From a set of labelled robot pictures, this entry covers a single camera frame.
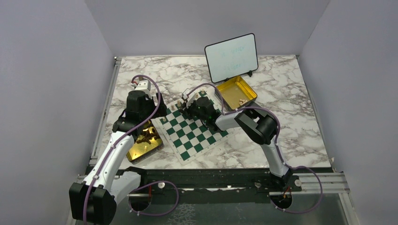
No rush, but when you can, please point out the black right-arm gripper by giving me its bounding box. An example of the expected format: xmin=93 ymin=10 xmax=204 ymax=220
xmin=178 ymin=99 xmax=207 ymax=123

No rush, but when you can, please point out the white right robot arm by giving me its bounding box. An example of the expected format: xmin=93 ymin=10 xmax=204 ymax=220
xmin=178 ymin=97 xmax=292 ymax=191

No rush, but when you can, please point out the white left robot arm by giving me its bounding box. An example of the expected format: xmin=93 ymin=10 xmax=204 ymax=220
xmin=69 ymin=90 xmax=167 ymax=225

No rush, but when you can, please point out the green white chess mat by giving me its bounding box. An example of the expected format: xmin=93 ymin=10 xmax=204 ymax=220
xmin=153 ymin=99 xmax=237 ymax=165

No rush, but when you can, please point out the gold tin with dark pieces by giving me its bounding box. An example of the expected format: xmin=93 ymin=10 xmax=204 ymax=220
xmin=126 ymin=120 xmax=164 ymax=164

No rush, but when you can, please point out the gold tin with white pieces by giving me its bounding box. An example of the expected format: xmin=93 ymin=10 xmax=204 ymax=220
xmin=214 ymin=76 xmax=258 ymax=111

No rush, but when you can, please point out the small whiteboard with stand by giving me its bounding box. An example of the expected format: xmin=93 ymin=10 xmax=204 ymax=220
xmin=204 ymin=33 xmax=259 ymax=83

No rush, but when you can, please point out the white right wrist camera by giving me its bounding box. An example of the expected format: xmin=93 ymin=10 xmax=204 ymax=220
xmin=182 ymin=89 xmax=196 ymax=108

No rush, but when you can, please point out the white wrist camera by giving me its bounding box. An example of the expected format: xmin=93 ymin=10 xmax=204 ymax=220
xmin=134 ymin=80 xmax=151 ymax=98
xmin=182 ymin=89 xmax=196 ymax=108

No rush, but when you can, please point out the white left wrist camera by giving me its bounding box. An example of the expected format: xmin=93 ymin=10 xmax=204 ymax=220
xmin=134 ymin=80 xmax=151 ymax=98

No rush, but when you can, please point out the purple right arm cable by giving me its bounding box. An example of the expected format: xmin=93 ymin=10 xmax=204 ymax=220
xmin=186 ymin=82 xmax=324 ymax=215

